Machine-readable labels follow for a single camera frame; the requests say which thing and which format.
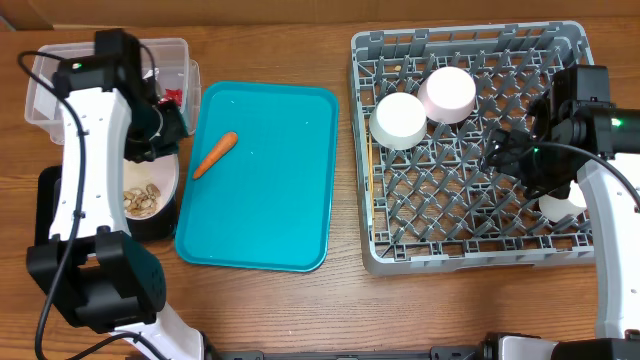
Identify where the red snack wrapper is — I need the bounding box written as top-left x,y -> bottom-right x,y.
159,88 -> 183,107

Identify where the white plate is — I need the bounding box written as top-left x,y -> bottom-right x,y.
123,155 -> 179,219

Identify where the peanut pile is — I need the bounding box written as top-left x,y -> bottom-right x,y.
123,183 -> 161,218

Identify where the orange carrot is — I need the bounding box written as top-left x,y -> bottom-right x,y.
192,132 -> 238,180

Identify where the pink bowl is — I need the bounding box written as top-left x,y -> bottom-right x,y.
417,67 -> 476,124

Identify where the white bowl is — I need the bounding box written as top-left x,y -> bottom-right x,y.
369,92 -> 427,150

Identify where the wooden chopstick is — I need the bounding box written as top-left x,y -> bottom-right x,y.
367,131 -> 376,241

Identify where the white tissue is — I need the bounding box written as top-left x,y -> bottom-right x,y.
143,67 -> 159,81

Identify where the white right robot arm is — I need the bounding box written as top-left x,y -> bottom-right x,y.
477,65 -> 639,360

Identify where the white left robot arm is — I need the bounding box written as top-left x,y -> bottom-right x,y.
26,29 -> 216,359

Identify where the grey dishwasher rack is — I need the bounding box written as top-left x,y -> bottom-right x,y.
349,21 -> 594,276

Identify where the white cup in rack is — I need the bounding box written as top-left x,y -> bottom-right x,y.
539,181 -> 587,222

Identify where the clear plastic bin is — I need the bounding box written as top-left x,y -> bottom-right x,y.
24,38 -> 202,145

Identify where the black plastic tray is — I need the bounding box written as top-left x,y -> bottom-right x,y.
34,165 -> 178,246

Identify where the teal serving tray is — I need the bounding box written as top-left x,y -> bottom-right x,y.
175,81 -> 339,272

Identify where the black base bar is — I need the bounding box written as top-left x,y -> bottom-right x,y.
218,345 -> 483,360

